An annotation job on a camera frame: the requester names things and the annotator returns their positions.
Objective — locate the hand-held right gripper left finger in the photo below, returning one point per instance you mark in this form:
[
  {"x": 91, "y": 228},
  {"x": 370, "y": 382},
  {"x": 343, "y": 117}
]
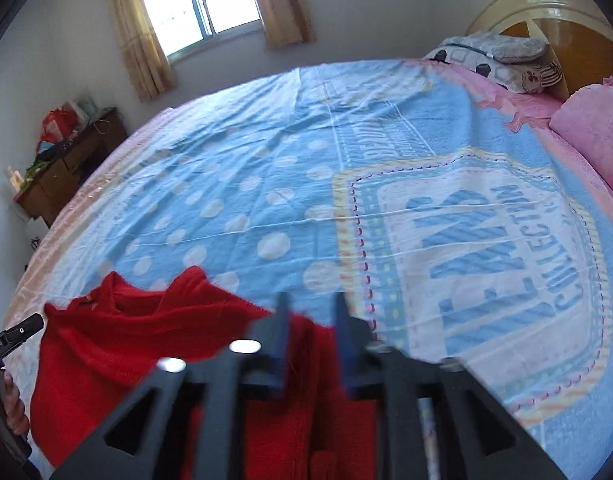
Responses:
[{"x": 279, "y": 360}]

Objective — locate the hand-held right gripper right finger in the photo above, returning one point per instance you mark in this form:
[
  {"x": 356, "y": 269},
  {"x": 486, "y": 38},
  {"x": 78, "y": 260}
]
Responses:
[{"x": 347, "y": 360}]

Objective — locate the red embroidered sweater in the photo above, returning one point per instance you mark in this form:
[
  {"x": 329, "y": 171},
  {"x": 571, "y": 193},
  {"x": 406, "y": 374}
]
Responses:
[{"x": 111, "y": 350}]

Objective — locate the person's left hand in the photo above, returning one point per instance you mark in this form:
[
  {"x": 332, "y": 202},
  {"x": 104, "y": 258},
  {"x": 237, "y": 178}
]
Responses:
[{"x": 17, "y": 410}]

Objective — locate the brown wooden desk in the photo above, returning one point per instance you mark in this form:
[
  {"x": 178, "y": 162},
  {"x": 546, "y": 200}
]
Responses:
[{"x": 61, "y": 175}]

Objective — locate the bed with patterned sheet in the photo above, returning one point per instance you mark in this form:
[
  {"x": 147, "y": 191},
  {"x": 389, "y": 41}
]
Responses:
[{"x": 286, "y": 185}]

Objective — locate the red gift bag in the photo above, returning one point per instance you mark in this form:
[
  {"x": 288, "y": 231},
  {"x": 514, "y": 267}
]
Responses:
[{"x": 59, "y": 125}]

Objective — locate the white patterned pillow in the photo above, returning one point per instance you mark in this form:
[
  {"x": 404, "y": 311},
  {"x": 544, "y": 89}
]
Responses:
[{"x": 506, "y": 77}]

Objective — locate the yellow patterned curtain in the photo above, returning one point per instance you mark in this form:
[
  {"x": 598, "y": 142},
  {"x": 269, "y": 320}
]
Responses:
[
  {"x": 136, "y": 35},
  {"x": 281, "y": 5}
]

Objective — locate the pink pillow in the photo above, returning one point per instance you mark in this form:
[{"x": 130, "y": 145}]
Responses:
[{"x": 596, "y": 130}]

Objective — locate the grey folded pillow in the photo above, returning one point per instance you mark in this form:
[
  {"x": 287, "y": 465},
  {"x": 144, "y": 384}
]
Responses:
[{"x": 501, "y": 47}]

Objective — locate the sliding window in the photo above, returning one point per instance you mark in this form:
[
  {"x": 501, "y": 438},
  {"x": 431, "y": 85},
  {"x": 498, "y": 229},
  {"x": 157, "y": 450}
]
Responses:
[{"x": 196, "y": 5}]

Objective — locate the cream wooden headboard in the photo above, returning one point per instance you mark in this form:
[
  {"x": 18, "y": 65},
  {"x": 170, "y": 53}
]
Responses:
[{"x": 576, "y": 25}]

